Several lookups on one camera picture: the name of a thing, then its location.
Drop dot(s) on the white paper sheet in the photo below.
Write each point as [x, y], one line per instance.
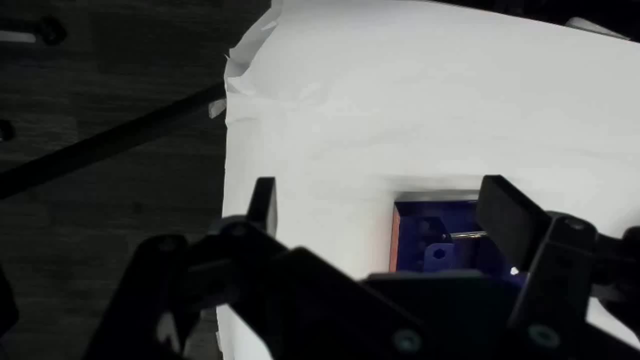
[352, 102]

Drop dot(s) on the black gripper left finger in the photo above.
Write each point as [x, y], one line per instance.
[263, 210]

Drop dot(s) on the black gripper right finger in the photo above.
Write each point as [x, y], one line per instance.
[511, 218]

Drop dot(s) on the blue and orange tool holder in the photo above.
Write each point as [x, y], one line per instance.
[421, 236]

